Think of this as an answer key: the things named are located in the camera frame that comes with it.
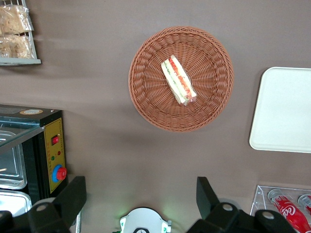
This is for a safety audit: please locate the red cola bottle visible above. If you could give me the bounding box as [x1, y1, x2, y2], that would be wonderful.
[267, 188, 311, 233]
[297, 193, 311, 216]

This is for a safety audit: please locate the black food warmer yellow panel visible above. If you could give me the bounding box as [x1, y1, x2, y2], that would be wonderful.
[0, 104, 69, 233]

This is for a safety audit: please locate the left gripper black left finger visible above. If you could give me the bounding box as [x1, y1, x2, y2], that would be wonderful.
[28, 176, 87, 233]

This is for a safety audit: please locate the clear acrylic bottle rack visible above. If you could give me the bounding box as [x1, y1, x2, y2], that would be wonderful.
[249, 184, 311, 233]

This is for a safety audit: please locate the round brown wicker basket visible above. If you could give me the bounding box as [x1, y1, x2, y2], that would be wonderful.
[128, 26, 235, 133]

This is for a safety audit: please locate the clear bag of rice crackers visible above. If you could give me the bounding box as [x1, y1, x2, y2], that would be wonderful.
[0, 34, 35, 59]
[0, 4, 34, 35]

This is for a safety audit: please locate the triangle sandwich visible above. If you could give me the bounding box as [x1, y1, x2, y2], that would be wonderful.
[160, 54, 197, 106]

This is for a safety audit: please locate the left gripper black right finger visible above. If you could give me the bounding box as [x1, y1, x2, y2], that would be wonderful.
[187, 176, 256, 233]

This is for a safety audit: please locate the cream rectangular tray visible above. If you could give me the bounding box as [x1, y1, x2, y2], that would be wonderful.
[249, 67, 311, 154]

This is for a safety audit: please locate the steel food pan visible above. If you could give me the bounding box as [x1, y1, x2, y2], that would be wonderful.
[0, 190, 33, 218]
[0, 131, 28, 190]

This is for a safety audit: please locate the white wire display rack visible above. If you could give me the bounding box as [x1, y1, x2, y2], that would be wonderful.
[0, 0, 42, 67]

